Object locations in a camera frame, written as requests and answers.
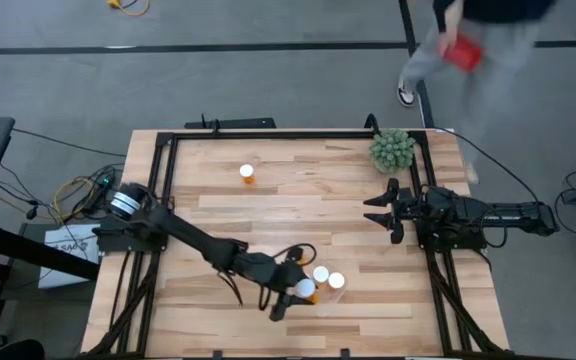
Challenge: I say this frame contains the person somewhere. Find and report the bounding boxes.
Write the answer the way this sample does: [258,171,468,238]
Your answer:
[396,0,559,186]

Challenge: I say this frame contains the cluster of white-capped bottles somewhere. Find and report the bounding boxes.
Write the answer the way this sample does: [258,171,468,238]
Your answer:
[311,265,352,306]

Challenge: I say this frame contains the black round object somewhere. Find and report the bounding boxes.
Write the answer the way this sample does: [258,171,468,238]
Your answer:
[0,338,47,360]

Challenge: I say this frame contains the black metal table frame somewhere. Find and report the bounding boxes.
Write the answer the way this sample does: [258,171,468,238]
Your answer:
[80,128,514,360]

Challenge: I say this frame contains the long black cable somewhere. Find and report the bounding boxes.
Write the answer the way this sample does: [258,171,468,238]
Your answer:
[435,127,542,204]

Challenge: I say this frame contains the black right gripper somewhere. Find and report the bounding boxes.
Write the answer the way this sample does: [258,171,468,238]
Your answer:
[362,178,430,246]

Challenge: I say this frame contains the black bar device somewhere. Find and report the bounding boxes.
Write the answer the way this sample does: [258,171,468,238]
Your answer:
[184,113,278,130]

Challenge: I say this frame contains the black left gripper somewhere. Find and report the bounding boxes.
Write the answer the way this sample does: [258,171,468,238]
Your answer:
[246,245,310,323]

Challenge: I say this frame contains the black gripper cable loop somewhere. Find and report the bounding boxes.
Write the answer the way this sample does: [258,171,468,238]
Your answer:
[267,242,318,269]

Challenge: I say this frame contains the coiled yellow cable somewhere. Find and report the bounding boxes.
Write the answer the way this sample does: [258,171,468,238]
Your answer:
[52,175,97,221]

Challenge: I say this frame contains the black power supply box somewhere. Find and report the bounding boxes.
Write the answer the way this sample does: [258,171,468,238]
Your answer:
[85,169,118,201]

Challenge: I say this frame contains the red box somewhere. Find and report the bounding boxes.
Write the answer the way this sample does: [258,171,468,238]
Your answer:
[441,34,484,74]

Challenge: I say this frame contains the green spiky plant ball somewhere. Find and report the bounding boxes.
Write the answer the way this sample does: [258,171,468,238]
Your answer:
[368,128,417,175]

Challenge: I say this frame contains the white cardboard box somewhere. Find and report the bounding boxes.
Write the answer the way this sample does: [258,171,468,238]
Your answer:
[37,223,102,290]

